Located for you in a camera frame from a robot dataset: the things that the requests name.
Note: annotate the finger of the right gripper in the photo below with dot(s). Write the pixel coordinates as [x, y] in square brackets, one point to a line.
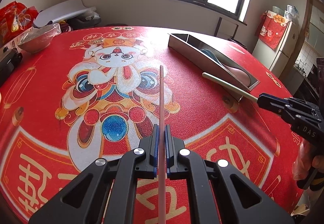
[273, 104]

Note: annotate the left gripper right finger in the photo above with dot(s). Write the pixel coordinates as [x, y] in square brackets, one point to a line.
[175, 170]

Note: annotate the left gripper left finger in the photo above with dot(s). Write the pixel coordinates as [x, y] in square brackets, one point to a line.
[147, 167]

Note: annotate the pink chopstick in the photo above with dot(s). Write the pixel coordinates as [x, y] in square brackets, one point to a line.
[161, 159]

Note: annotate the pink ceramic spoon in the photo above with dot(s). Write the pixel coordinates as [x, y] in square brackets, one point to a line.
[240, 75]

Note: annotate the blue ceramic spoon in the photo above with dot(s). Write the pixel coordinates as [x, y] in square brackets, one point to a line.
[211, 55]

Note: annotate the person's right hand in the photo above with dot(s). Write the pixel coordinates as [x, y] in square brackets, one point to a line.
[305, 160]

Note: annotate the white refrigerator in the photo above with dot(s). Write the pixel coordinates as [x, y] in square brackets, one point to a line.
[276, 60]

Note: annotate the stainless steel cutlery tray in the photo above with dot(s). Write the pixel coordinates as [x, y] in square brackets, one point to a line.
[190, 47]

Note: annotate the red cloth on refrigerator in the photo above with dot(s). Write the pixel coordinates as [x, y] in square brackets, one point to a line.
[271, 28]

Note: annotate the red festive table mat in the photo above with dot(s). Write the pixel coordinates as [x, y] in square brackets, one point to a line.
[95, 93]

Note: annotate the metal bowl with plastic wrap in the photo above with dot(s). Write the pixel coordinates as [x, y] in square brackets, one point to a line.
[37, 39]

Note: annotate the white folded board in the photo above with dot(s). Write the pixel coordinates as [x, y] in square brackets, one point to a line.
[62, 11]

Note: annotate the red snack bag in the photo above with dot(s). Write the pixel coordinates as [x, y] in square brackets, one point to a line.
[15, 19]

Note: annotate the black metal chair frame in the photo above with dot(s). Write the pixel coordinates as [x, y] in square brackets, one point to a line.
[225, 29]

